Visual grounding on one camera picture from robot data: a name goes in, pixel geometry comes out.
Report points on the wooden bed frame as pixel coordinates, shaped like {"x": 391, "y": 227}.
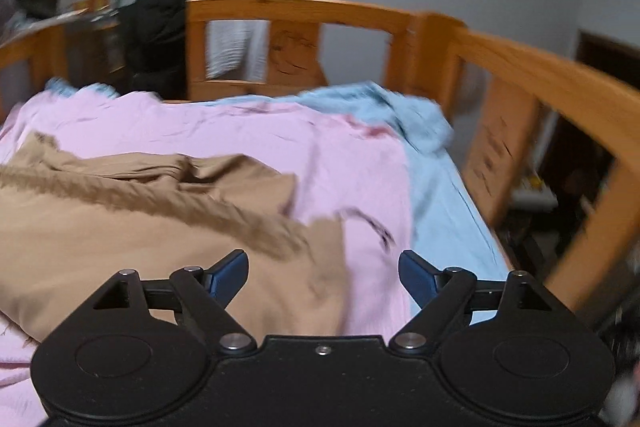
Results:
{"x": 300, "y": 9}

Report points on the white towel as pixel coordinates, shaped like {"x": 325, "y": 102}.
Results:
{"x": 227, "y": 49}

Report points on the yellow object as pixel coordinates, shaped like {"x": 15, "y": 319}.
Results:
{"x": 537, "y": 189}

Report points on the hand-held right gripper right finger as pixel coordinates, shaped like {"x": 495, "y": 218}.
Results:
{"x": 417, "y": 279}

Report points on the tan zip jacket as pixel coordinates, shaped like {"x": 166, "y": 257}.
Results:
{"x": 125, "y": 232}

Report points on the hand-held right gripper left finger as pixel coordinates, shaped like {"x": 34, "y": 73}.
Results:
{"x": 227, "y": 277}

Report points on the dark wooden door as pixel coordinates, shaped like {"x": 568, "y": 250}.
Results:
{"x": 607, "y": 52}

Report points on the light blue blanket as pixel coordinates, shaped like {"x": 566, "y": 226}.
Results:
{"x": 440, "y": 187}

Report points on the black jacket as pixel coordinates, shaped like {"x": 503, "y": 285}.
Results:
{"x": 155, "y": 37}

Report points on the pink bed sheet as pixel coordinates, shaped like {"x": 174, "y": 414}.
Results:
{"x": 310, "y": 142}

